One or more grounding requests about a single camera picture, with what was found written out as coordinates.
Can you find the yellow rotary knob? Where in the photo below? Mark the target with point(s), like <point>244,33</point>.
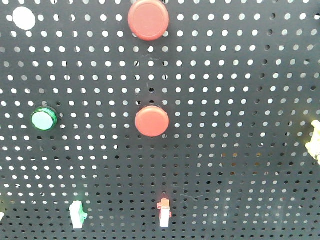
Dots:
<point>313,147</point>

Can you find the lower red mushroom button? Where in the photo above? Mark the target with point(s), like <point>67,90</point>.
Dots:
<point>152,121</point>

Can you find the red mushroom button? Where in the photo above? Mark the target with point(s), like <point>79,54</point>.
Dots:
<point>148,19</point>
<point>152,121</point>

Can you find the black perforated pegboard panel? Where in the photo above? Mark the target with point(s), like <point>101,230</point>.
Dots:
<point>239,80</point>

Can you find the upper red mushroom button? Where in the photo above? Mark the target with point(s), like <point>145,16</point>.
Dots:
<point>148,19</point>

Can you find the green round push button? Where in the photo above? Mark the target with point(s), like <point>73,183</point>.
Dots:
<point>44,118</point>

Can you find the red-tagged white toggle switch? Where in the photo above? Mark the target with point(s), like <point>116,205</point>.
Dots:
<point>164,212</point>

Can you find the green-tagged white toggle switch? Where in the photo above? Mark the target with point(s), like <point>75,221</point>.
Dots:
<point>77,214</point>

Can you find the yellow-tagged white toggle switch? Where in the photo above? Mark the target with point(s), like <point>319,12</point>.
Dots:
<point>1,216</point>

